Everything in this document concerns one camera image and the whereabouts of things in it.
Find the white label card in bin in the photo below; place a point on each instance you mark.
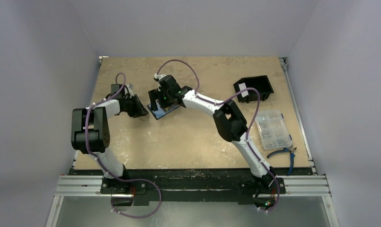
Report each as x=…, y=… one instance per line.
x=242, y=91

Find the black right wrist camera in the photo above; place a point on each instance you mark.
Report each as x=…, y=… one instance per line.
x=166, y=82

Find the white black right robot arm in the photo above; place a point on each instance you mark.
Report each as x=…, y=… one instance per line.
x=230, y=123

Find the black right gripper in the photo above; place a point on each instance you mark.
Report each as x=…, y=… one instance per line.
x=158, y=100

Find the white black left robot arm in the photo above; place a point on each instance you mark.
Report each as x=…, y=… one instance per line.
x=90, y=129

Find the clear plastic screw box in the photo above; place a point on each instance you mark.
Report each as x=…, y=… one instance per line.
x=272, y=129

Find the black plastic bin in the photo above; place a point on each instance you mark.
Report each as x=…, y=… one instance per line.
x=260, y=83

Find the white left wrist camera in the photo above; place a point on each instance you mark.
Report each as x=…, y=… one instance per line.
x=130, y=89

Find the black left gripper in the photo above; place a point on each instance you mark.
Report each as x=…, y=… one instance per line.
x=139, y=110

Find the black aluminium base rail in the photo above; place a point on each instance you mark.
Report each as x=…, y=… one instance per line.
x=194, y=185

